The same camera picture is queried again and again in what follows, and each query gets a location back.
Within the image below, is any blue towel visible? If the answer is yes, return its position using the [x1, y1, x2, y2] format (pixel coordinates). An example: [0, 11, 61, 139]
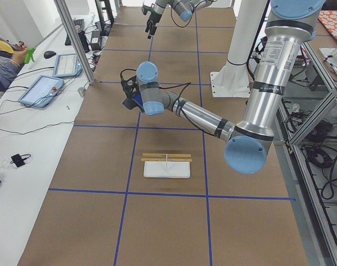
[122, 93, 145, 113]

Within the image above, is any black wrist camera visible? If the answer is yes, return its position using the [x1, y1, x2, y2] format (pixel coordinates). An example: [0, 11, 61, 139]
[120, 74, 139, 98]
[141, 4, 153, 15]

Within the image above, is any blue teach pendant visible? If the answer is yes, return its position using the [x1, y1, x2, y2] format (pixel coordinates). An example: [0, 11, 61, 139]
[53, 54, 82, 78]
[18, 75, 64, 108]

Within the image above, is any white wooden towel rack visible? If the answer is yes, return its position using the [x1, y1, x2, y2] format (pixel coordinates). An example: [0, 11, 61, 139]
[141, 153, 192, 178]

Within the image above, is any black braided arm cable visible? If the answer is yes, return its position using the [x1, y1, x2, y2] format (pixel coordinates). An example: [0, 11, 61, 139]
[170, 2, 198, 28]
[120, 68, 192, 100]

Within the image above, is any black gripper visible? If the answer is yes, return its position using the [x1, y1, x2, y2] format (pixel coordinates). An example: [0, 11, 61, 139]
[145, 11, 162, 35]

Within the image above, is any aluminium frame post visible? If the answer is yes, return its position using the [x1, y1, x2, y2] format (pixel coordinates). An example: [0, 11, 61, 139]
[54, 0, 95, 85]

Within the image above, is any near blue teach pendant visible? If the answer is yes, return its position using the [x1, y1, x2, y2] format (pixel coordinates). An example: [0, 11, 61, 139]
[18, 75, 64, 108]

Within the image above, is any black power adapter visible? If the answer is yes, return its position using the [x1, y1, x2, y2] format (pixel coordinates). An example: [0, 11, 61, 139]
[90, 30, 103, 51]

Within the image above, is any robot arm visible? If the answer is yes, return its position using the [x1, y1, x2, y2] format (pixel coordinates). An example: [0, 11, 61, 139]
[141, 0, 214, 39]
[134, 1, 324, 174]

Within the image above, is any black computer mouse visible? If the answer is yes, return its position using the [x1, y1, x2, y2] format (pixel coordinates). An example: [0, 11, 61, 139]
[43, 50, 57, 59]

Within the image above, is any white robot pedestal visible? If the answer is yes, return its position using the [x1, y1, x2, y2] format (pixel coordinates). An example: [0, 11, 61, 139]
[211, 0, 269, 98]

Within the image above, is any aluminium side frame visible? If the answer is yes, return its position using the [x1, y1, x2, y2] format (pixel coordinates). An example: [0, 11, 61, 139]
[251, 27, 337, 266]

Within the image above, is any orange patterned cloth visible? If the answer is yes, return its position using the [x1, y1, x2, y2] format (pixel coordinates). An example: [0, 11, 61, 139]
[318, 11, 337, 41]

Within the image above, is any seated person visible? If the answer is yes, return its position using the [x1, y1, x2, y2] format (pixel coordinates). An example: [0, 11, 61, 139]
[0, 35, 28, 92]

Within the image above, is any far blue teach pendant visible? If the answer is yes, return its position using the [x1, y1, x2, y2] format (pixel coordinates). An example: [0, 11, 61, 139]
[53, 54, 82, 78]

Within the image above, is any small black device with strap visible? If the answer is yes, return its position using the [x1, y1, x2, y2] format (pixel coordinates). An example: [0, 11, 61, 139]
[11, 154, 32, 167]

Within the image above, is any black keyboard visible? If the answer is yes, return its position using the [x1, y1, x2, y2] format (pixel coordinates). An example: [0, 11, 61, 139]
[64, 18, 85, 47]

